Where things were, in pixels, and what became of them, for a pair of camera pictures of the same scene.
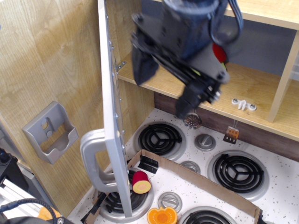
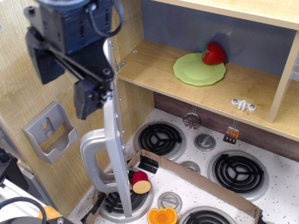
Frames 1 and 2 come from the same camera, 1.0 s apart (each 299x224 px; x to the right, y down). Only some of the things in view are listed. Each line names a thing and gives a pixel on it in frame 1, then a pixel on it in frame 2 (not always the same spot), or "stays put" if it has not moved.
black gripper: [185, 43] → [74, 38]
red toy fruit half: [140, 182] stays put
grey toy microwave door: [104, 151] stays put
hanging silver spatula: [231, 133] stays put
